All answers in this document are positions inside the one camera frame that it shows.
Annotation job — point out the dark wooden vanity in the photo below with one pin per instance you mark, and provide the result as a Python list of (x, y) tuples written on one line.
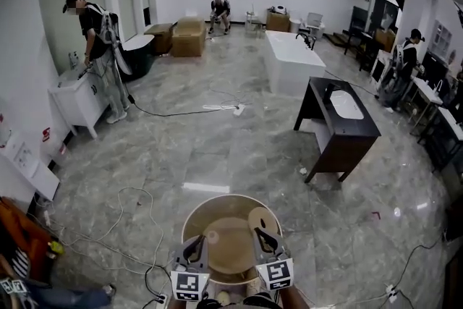
[(356, 141)]

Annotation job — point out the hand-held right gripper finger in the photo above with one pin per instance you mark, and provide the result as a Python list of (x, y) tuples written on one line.
[(258, 246), (279, 245)]

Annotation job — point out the dark wooden table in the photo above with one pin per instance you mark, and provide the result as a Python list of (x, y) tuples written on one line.
[(363, 41)]

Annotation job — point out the white sink table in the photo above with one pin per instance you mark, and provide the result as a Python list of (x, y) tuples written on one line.
[(428, 92)]

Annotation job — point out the large light cardboard box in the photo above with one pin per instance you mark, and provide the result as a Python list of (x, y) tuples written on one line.
[(188, 40)]

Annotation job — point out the black vanity faucet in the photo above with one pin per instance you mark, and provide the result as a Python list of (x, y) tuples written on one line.
[(328, 92)]

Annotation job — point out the white bathtub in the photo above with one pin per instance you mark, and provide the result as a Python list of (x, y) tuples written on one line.
[(293, 61)]

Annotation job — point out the white vanity cabinet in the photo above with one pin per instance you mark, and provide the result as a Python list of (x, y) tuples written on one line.
[(77, 101)]

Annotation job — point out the orange bag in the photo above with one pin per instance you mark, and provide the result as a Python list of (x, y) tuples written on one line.
[(29, 235)]

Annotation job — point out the small white scrap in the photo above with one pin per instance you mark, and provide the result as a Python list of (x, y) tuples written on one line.
[(303, 171)]

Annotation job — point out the black picture board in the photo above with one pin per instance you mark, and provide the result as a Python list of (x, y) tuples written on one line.
[(385, 14)]

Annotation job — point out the white slim power strip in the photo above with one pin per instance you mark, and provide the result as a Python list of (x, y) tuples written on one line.
[(47, 218)]

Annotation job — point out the white glass-door cabinet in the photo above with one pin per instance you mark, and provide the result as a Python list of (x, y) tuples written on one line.
[(442, 38)]

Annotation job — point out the metal rack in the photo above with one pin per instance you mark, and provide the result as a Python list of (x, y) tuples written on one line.
[(253, 23)]

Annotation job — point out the white chair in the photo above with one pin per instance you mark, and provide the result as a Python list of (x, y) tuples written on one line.
[(314, 21)]

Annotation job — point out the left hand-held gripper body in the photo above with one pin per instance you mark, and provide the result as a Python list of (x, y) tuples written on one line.
[(190, 284)]

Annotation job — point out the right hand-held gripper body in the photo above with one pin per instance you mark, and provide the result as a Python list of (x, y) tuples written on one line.
[(276, 273)]

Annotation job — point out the yellow bottle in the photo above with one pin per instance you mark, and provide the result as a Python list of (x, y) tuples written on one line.
[(57, 247)]

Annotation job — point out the red bent scrap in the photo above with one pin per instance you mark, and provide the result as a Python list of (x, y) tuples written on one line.
[(377, 214)]

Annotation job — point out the white power strip black plugs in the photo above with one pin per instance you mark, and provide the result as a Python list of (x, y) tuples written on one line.
[(161, 298)]

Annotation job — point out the person's right forearm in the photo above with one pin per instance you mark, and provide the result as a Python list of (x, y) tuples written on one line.
[(293, 300)]

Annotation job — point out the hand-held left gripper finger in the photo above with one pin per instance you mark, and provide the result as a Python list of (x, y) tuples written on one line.
[(205, 253), (182, 251)]

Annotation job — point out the black-framed sink table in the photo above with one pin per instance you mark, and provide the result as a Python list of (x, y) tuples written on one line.
[(452, 123)]

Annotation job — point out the clear red-label water jug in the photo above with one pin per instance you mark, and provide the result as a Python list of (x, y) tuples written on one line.
[(60, 155), (47, 141)]

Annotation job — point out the black bathtub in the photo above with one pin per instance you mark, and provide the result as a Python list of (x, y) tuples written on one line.
[(139, 58)]

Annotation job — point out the white round appliance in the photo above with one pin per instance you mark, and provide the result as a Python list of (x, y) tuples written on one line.
[(279, 9)]

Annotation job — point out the dark brown cardboard box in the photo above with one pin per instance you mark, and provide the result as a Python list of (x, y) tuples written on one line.
[(159, 38)]

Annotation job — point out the black bathtub faucet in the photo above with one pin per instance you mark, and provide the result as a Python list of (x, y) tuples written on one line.
[(310, 43)]

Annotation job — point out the white sink basin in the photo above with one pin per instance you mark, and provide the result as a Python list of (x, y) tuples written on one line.
[(347, 106)]

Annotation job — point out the dark tall cabinet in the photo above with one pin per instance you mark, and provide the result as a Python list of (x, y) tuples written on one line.
[(360, 20)]

